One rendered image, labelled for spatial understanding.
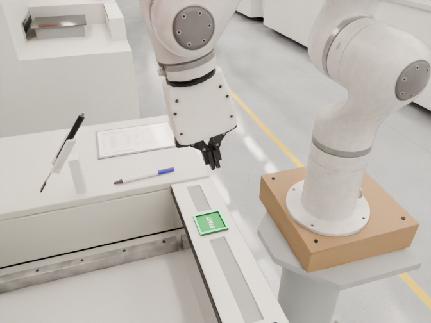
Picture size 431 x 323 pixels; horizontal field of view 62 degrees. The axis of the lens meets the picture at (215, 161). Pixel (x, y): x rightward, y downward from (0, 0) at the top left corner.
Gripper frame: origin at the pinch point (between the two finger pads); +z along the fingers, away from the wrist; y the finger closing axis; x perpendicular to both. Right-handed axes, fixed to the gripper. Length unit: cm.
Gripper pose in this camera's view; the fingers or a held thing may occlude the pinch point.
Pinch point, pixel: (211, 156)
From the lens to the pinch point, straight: 62.1
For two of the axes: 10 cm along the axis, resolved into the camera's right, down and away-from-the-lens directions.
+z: 2.0, 7.9, 5.9
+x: -3.1, -5.2, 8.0
